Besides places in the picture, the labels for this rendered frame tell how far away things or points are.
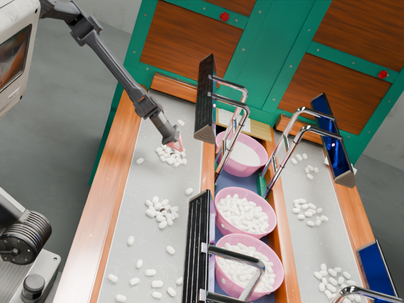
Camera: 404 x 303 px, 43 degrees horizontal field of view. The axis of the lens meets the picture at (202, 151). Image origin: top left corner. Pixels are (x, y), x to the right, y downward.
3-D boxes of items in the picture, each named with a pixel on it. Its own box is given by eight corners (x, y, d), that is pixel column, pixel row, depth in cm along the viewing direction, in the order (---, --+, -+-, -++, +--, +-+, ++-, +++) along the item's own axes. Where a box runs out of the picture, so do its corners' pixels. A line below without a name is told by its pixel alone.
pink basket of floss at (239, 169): (234, 187, 229) (241, 171, 224) (198, 150, 242) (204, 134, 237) (270, 175, 247) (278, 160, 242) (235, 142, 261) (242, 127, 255)
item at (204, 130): (192, 138, 180) (199, 122, 176) (198, 64, 231) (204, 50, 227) (213, 145, 181) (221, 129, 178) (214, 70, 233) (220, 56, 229)
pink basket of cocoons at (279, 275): (204, 298, 172) (214, 281, 167) (206, 242, 194) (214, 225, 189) (276, 317, 177) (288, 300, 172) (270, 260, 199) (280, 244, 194)
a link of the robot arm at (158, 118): (148, 118, 199) (160, 110, 198) (146, 112, 205) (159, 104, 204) (157, 131, 202) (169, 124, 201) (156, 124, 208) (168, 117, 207)
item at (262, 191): (258, 206, 224) (303, 125, 200) (255, 178, 241) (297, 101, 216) (297, 217, 227) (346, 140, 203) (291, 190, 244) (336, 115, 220)
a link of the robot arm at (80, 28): (58, 14, 198) (77, -3, 196) (80, 41, 199) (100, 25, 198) (9, 5, 154) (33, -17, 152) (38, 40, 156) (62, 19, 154)
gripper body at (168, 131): (178, 127, 210) (169, 113, 207) (177, 140, 202) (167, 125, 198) (166, 133, 212) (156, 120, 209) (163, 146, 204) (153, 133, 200)
